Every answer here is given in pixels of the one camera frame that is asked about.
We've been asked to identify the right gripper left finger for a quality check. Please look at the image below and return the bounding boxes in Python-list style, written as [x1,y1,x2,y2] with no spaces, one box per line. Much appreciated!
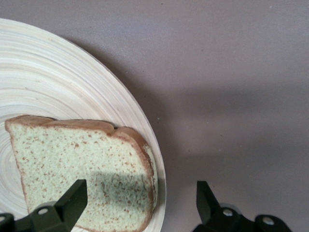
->
[14,179,87,232]

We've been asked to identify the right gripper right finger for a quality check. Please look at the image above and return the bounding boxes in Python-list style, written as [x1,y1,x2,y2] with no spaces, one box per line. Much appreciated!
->
[193,180,256,232]

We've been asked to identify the slice of brown-crust bread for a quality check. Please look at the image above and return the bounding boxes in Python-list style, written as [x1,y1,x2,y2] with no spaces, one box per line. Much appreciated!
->
[4,115,159,232]

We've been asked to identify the round pale wooden plate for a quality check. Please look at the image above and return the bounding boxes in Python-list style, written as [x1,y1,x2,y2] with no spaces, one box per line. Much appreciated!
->
[0,18,167,232]

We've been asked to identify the brown table cover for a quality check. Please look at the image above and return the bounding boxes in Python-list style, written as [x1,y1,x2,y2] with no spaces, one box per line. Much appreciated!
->
[0,0,309,232]

